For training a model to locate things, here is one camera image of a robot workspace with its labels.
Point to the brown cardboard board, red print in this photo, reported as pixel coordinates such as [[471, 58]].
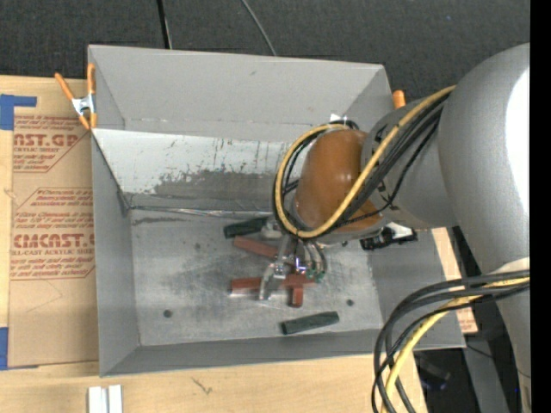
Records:
[[47, 213]]

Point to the black cylinder on white bracket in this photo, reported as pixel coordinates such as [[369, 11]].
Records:
[[379, 240]]

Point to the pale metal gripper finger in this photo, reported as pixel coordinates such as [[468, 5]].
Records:
[[274, 290], [268, 280]]

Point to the dark green flat block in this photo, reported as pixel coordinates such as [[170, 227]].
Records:
[[310, 322], [243, 228]]

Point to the red-brown flat block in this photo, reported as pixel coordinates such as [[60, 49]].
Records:
[[254, 246], [296, 297], [245, 285], [301, 280]]

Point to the grey metal bin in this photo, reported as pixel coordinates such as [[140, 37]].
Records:
[[181, 282]]

